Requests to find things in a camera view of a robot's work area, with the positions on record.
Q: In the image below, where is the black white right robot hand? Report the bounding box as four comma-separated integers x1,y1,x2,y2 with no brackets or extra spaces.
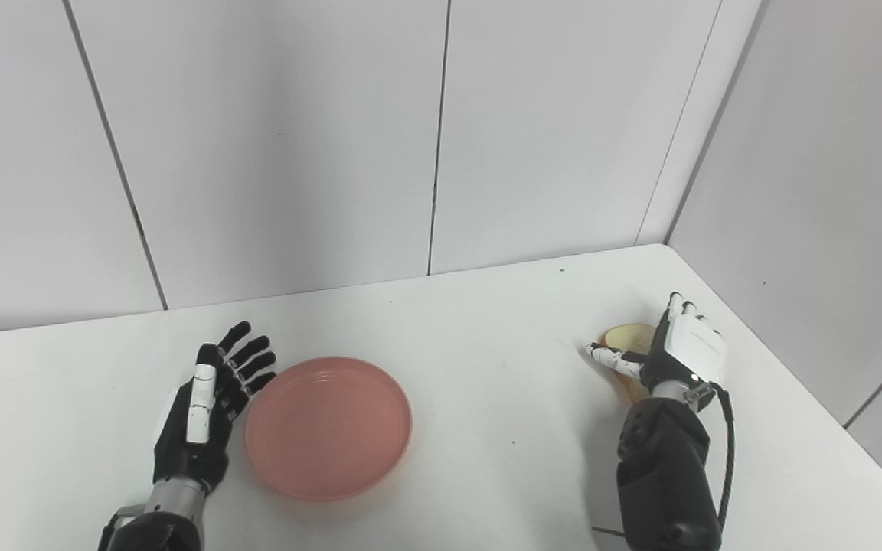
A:
585,292,730,399

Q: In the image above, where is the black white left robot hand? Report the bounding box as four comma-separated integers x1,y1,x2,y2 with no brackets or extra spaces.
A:
152,321,278,497

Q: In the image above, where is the slice of bread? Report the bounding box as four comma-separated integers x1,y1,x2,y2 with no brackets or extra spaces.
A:
600,323,658,403

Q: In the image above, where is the pink round plate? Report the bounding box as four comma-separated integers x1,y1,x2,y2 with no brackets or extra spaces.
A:
245,357,413,503

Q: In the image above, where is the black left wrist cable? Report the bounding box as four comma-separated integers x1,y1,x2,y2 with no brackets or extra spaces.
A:
96,505,145,551

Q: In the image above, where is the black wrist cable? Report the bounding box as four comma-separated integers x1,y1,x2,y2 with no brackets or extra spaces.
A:
96,505,145,551
684,381,737,532

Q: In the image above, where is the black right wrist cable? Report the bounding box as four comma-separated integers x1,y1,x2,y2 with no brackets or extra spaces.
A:
684,381,737,532

